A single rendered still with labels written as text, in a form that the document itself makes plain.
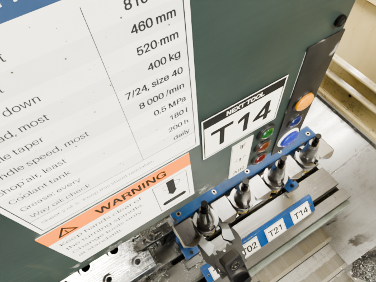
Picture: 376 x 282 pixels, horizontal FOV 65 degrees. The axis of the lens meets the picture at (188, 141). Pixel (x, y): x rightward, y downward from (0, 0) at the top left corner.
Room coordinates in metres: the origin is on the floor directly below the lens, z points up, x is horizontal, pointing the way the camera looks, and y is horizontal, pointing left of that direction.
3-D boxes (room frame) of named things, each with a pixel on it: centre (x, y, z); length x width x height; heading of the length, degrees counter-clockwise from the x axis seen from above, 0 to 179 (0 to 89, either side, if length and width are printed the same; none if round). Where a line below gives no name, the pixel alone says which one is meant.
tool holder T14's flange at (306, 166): (0.36, -0.32, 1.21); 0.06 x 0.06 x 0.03
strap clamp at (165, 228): (0.26, 0.15, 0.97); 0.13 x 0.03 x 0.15; 115
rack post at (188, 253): (0.25, 0.05, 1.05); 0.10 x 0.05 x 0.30; 25
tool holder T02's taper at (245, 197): (0.27, -0.12, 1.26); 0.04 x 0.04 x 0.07
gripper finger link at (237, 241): (0.17, -0.08, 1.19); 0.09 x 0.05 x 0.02; 11
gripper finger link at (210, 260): (0.14, -0.02, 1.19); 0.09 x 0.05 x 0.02; 40
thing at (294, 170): (0.34, -0.27, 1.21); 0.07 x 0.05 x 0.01; 25
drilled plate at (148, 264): (0.22, 0.33, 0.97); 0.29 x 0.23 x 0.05; 115
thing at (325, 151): (0.38, -0.37, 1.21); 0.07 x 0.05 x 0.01; 25
